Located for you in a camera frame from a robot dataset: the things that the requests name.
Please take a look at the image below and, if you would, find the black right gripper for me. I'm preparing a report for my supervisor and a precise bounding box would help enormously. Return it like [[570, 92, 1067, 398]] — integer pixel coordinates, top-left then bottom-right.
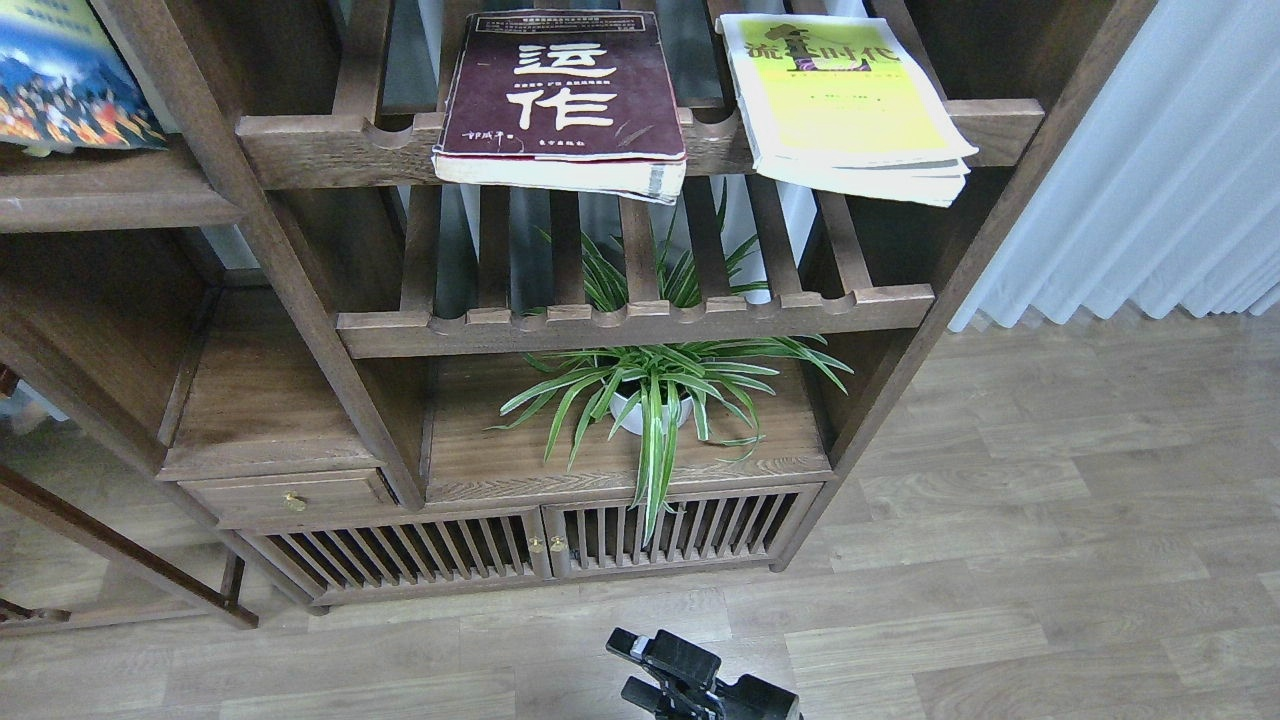
[[605, 628, 803, 719]]

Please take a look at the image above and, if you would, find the yellow green book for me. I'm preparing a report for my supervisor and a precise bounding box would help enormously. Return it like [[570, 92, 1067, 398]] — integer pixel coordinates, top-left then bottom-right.
[[717, 13, 975, 208]]

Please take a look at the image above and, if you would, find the colourful 300 paperback book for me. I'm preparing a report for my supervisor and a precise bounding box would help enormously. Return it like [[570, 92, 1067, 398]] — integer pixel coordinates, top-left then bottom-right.
[[1, 1, 166, 158]]

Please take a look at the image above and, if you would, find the white plant pot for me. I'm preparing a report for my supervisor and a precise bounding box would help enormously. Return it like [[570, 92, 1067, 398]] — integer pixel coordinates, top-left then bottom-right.
[[609, 389, 692, 436]]

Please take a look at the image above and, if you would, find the dark wooden bookshelf unit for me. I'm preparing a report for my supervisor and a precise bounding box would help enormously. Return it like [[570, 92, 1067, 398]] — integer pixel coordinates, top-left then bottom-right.
[[3, 1, 1155, 611]]

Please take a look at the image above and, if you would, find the dark red book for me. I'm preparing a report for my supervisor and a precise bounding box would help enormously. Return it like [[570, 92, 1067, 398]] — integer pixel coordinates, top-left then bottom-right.
[[433, 9, 686, 205]]

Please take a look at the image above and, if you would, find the white pleated curtain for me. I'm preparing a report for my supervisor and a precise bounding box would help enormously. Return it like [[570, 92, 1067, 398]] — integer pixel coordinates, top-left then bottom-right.
[[948, 1, 1279, 331]]

